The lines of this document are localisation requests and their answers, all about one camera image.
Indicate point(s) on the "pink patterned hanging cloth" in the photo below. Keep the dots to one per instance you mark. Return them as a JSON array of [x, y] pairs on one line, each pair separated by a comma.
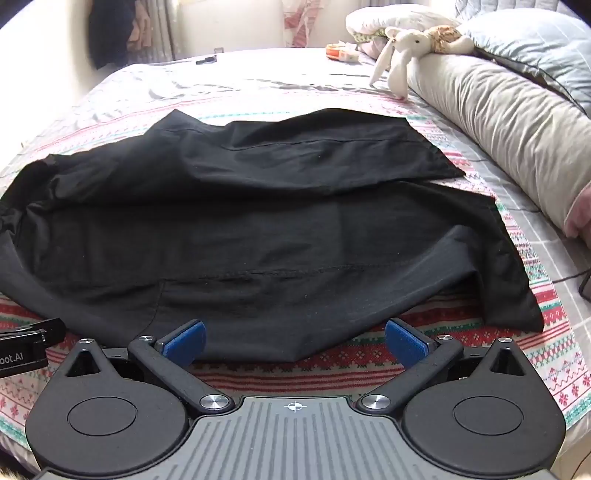
[[300, 23]]

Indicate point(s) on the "beige patterned curtain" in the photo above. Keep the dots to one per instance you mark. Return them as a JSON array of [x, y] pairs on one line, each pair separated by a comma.
[[157, 27]]

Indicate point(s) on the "brown floral plush toy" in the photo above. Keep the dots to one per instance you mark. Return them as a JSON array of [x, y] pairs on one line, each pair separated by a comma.
[[450, 39]]

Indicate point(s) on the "pale pink cloth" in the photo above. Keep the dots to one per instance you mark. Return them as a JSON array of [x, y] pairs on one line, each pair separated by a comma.
[[369, 48]]

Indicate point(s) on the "folded white quilt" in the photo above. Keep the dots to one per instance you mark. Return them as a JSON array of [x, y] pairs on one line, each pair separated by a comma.
[[401, 16]]

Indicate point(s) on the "black remote control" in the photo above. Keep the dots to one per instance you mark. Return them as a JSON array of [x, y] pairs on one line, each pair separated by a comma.
[[206, 59]]

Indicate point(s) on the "red green patterned blanket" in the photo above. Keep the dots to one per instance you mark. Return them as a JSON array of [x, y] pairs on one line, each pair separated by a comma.
[[323, 365]]

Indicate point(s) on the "dark hanging clothes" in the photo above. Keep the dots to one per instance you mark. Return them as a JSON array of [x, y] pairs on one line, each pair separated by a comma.
[[111, 32]]

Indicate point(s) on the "light blue checked pillow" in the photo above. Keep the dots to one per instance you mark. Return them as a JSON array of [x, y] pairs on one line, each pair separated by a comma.
[[545, 50]]

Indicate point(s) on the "black pants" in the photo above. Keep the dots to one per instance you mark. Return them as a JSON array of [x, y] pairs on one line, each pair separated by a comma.
[[254, 230]]

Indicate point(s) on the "orange packet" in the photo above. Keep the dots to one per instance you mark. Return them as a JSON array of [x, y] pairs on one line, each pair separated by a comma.
[[339, 50]]

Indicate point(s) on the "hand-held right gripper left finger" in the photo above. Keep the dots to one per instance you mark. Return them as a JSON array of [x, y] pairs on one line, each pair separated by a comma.
[[185, 345]]

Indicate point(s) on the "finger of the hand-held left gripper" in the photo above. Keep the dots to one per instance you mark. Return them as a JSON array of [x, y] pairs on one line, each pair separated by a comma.
[[48, 330]]

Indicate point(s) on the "grey quilted headboard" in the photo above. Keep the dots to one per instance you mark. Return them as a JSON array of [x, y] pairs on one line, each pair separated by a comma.
[[498, 9]]

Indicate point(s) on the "white plush rabbit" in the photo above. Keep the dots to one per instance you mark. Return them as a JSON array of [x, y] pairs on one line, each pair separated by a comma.
[[406, 46]]

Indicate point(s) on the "long beige bolster pillow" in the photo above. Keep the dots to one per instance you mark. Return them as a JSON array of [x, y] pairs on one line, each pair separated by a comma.
[[508, 115]]

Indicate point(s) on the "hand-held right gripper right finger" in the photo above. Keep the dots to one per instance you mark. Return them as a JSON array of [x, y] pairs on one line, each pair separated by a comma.
[[406, 346]]

